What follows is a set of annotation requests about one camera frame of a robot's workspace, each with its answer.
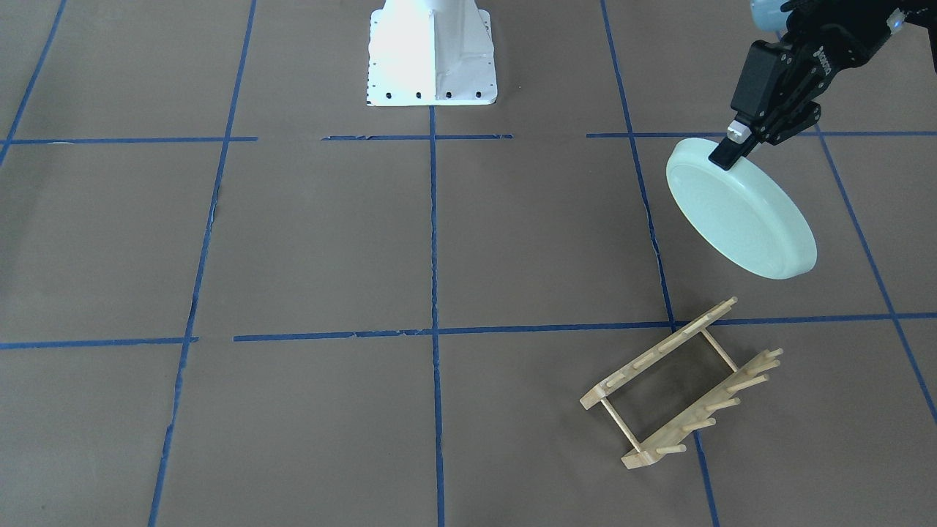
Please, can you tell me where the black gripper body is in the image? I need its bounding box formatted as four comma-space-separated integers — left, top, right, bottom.
731, 1, 935, 146

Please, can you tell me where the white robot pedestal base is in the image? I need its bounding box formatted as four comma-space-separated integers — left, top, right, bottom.
366, 1, 499, 107

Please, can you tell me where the wooden dish rack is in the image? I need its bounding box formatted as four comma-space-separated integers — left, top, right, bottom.
579, 297, 783, 469

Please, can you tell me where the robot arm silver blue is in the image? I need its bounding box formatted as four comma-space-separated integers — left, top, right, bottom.
709, 1, 936, 170

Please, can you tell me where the light green ceramic plate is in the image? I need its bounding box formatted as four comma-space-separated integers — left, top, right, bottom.
665, 138, 818, 280

